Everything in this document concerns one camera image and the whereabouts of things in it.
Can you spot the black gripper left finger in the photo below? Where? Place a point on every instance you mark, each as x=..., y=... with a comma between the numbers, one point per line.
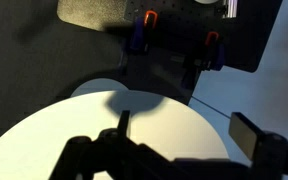
x=124, y=121

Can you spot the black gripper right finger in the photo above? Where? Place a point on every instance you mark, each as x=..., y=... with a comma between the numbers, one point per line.
x=245, y=135

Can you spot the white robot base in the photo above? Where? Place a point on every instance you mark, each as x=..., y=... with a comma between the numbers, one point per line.
x=205, y=1

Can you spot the white round table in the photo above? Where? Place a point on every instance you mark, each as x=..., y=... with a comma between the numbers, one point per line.
x=84, y=133

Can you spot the blue clamp with orange tip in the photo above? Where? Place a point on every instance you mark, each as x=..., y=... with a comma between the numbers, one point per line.
x=140, y=31
x=214, y=50

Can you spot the black equipment with orange part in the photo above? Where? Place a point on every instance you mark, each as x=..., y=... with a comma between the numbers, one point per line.
x=184, y=20

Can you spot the silver aluminium rail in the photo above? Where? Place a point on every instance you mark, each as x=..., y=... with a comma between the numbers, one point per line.
x=231, y=7

